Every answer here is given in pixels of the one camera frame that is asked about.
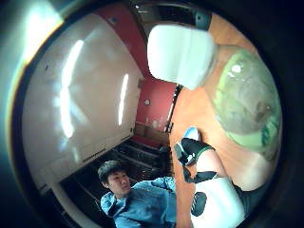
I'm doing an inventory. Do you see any white plastic container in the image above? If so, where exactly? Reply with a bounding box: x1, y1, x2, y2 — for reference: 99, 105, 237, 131
146, 24, 219, 91

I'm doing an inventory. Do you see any black stepped shelving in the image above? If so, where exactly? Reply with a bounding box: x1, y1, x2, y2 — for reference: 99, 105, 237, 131
107, 141, 174, 183

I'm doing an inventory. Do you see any large white glossy board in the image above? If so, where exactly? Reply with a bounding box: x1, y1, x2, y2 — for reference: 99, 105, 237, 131
21, 12, 144, 191

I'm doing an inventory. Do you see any brown cardboard box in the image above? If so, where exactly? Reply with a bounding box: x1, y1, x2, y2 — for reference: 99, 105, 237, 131
134, 123, 171, 144

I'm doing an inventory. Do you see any the person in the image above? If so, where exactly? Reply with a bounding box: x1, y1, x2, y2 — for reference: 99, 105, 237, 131
97, 160, 179, 228

